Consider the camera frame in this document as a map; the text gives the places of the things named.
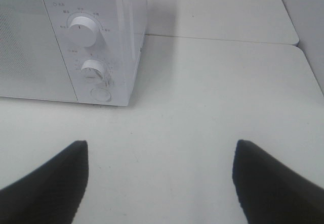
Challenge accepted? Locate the round door release button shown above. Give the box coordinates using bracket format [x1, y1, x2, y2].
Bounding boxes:
[91, 88, 111, 102]

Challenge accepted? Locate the upper white power knob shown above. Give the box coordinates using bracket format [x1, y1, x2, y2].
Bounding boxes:
[67, 16, 99, 47]

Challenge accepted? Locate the white microwave oven body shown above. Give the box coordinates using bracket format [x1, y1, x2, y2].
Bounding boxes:
[44, 0, 147, 106]

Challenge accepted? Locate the white timer knob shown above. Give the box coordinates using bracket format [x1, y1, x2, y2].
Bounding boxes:
[81, 60, 106, 84]

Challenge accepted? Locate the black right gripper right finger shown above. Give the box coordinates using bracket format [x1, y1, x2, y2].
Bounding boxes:
[232, 140, 323, 223]

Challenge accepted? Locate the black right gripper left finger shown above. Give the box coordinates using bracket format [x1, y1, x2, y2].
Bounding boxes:
[1, 141, 89, 223]

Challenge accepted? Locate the white microwave door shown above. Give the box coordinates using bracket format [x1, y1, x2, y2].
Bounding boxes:
[1, 0, 77, 102]

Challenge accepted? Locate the adjacent white table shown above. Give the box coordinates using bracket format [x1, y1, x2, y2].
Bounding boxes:
[147, 0, 299, 46]

